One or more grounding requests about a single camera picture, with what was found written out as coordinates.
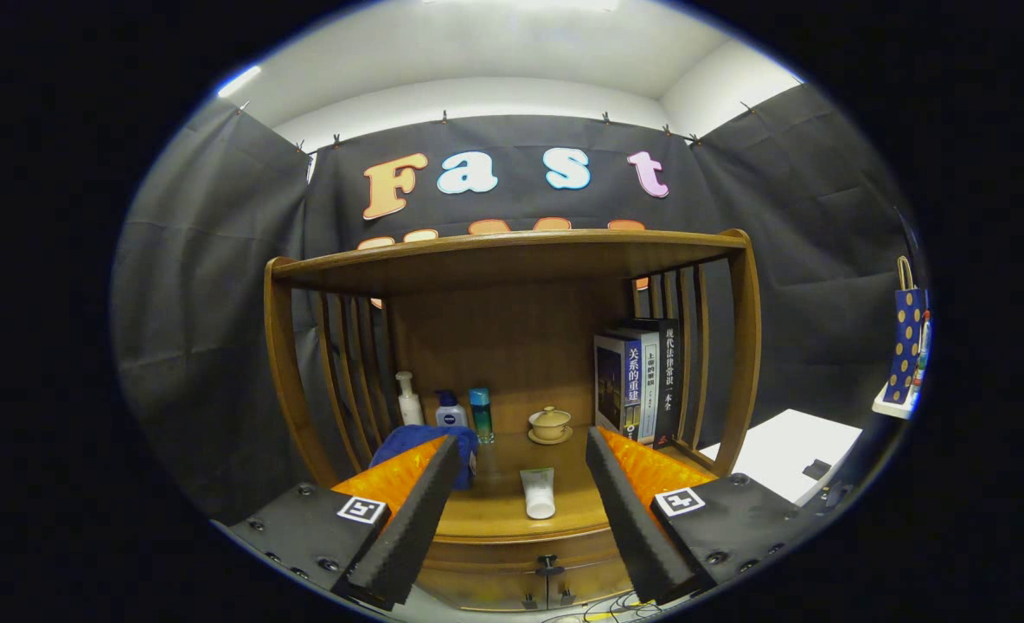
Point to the blue spine book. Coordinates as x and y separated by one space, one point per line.
611 385

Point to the wooden countertop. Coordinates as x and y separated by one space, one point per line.
503 510

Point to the ceiling light strip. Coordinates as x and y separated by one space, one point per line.
240 81

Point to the black electronic devices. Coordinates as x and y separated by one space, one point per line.
834 495

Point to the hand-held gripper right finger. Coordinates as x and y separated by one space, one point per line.
633 519

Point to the white side table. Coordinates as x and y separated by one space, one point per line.
897 407

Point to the white pump bottle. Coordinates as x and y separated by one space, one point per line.
408 407

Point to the black backdrop cloth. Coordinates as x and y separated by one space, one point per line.
780 260

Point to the small black object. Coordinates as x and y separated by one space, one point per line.
816 469

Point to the blue polka dot gift bag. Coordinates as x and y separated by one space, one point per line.
904 346

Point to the black spine book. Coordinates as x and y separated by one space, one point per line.
669 381

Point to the wooden drawer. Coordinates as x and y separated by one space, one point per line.
495 555

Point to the blue folded towel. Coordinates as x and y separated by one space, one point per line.
401 441

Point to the teal bottle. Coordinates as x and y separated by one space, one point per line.
481 415

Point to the wooden cabinet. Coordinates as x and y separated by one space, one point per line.
495 260

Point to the wooden cabinet door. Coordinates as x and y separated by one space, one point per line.
477 588
594 581

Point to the white box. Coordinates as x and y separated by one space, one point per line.
780 446

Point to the beige lidded teacup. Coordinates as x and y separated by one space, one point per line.
550 424

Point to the clear bottle red cap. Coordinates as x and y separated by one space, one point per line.
921 355

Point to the white bottle blue cap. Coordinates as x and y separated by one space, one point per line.
451 415

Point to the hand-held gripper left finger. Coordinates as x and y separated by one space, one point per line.
417 519

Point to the white green cream tube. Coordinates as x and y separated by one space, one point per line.
538 493

